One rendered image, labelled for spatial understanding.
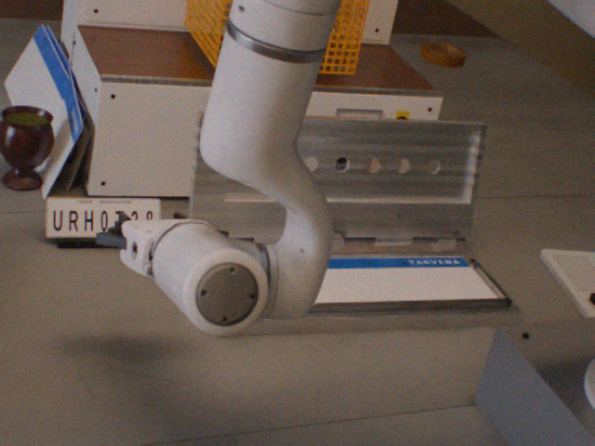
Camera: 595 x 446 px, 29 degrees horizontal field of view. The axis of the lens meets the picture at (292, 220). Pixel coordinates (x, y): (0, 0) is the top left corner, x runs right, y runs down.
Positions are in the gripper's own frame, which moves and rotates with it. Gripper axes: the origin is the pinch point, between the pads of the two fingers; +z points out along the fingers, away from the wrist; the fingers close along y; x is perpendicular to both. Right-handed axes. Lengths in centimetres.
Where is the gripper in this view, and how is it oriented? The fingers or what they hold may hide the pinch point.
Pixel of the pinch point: (152, 227)
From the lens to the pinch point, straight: 137.1
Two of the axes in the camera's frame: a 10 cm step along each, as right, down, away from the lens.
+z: -3.4, -1.9, 9.2
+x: 0.6, -9.8, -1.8
